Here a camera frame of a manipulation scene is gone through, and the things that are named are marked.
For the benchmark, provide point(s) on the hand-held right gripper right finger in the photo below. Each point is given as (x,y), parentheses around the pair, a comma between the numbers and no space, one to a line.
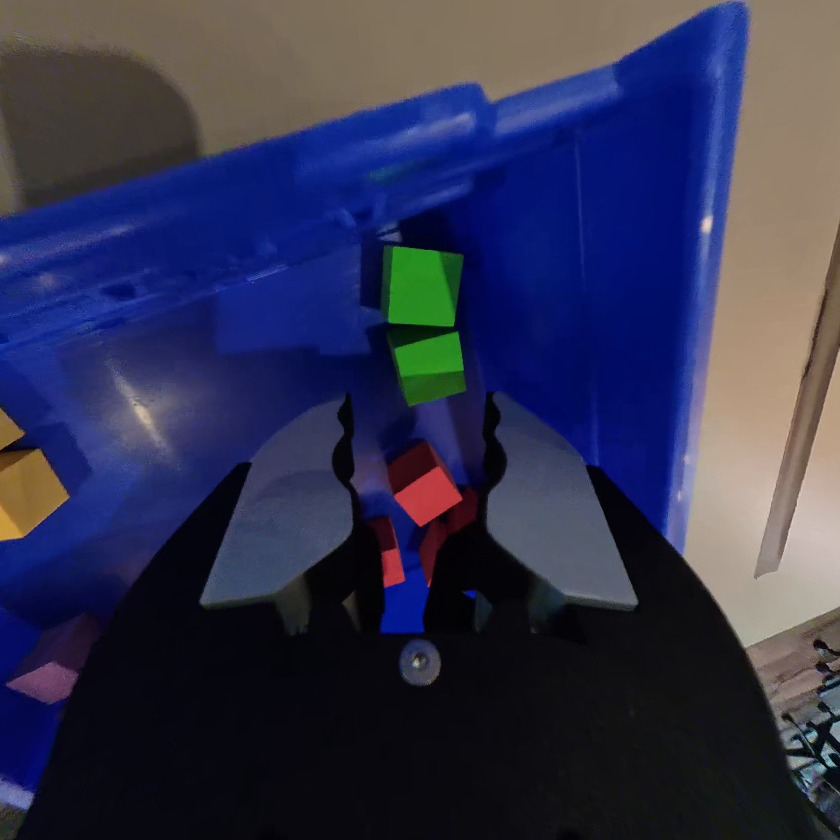
(558,518)

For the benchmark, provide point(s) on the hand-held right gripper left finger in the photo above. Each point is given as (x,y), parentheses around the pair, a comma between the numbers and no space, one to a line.
(289,518)

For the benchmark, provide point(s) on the red cube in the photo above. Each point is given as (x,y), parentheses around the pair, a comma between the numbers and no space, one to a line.
(426,492)
(390,558)
(433,551)

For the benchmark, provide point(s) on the green cube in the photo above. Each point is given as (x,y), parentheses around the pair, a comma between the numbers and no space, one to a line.
(426,364)
(420,289)

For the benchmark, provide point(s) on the blue plastic bin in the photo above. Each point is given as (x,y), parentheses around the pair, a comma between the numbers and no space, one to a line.
(197,262)

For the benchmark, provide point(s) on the purple cube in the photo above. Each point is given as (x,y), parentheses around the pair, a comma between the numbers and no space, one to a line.
(52,679)

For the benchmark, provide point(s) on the grey desk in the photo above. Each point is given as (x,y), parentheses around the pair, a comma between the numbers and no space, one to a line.
(459,39)

